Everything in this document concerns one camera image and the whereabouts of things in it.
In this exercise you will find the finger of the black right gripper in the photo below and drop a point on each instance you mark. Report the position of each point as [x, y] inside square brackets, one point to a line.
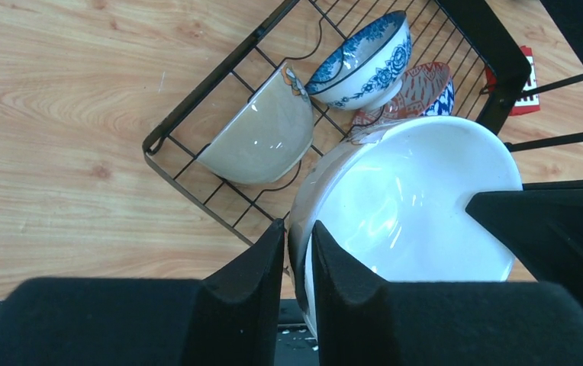
[542, 225]

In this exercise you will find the black wire dish rack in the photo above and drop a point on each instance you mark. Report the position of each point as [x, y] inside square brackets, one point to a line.
[466, 35]

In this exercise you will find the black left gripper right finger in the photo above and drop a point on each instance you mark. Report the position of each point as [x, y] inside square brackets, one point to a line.
[362, 319]

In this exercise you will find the beige floral bowl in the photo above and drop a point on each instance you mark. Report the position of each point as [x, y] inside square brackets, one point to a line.
[394, 197]
[269, 134]

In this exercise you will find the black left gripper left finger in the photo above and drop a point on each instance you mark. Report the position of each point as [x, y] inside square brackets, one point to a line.
[228, 318]

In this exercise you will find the red toy window brick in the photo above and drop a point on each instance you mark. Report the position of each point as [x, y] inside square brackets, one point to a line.
[524, 105]

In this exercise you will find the blue white geometric bowl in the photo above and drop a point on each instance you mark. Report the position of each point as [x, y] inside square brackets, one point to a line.
[427, 90]

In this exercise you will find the white blue rose bowl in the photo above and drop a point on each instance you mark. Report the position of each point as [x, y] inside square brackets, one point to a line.
[365, 71]

